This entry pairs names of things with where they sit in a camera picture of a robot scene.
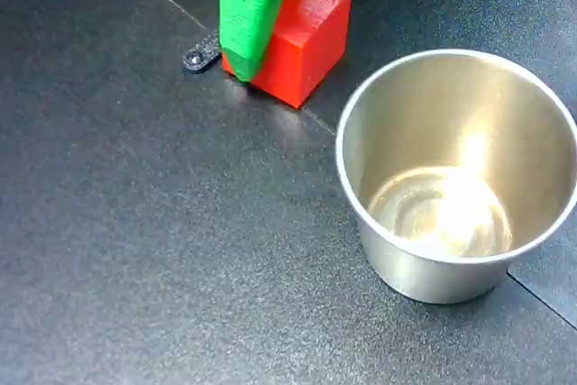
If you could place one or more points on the red cube block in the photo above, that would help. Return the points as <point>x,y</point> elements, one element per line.
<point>311,42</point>

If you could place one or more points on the black flat joining plate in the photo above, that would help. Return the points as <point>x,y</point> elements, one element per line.
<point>200,55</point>

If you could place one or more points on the small silver screw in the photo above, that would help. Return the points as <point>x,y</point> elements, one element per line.
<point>194,58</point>

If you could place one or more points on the stainless steel cup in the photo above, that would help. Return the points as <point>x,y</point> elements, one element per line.
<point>405,268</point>

